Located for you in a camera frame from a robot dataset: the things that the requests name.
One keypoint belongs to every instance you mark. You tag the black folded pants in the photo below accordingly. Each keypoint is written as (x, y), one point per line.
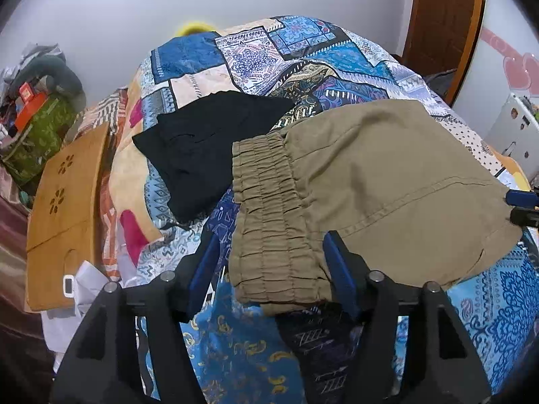
(191, 148)

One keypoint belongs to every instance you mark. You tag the blue patchwork quilt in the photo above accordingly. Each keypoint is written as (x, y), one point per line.
(235, 350)

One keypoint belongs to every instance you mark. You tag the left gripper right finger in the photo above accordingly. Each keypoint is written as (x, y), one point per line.
(413, 348)

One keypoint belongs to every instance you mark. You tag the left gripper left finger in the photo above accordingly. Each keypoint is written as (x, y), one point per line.
(101, 364)

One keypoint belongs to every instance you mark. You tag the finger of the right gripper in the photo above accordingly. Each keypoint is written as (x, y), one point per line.
(524, 205)

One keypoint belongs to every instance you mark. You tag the green fabric storage bin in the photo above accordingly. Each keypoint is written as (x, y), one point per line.
(41, 139)

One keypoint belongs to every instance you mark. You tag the floral orange blanket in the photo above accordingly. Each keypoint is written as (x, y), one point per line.
(123, 182)

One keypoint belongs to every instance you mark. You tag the yellow curved headrest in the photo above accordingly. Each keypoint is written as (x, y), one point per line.
(193, 27)

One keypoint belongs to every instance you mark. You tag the brown wooden door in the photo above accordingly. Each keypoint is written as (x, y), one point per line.
(441, 37)

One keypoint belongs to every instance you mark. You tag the wooden carved folding table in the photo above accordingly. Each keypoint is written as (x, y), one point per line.
(63, 229)

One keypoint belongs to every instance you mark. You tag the orange red box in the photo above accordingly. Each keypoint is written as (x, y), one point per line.
(33, 100)

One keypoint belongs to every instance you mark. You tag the grey neck pillow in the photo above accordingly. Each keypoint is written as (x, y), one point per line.
(59, 79)

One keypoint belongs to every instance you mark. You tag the white sliding wardrobe door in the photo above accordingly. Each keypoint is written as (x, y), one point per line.
(504, 61)

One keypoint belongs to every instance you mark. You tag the khaki elastic-waist pants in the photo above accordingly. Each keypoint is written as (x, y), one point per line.
(399, 189)

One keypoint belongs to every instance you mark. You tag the pile of grey clothes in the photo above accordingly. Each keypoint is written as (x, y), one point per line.
(30, 52)

